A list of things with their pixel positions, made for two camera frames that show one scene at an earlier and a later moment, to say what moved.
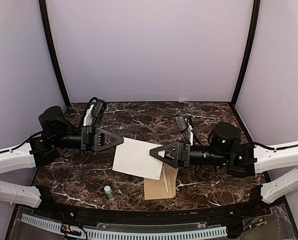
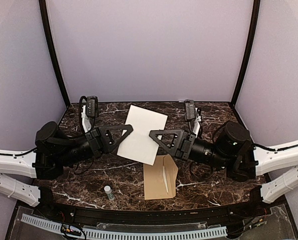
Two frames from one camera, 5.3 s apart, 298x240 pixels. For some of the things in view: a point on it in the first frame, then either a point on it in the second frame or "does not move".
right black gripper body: x=184 y=154 -> x=185 y=146
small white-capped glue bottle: x=109 y=192 does not move
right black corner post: x=251 y=40 does not move
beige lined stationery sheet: x=133 y=157 -> x=139 y=145
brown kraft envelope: x=165 y=187 does not move
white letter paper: x=165 y=178 does not move
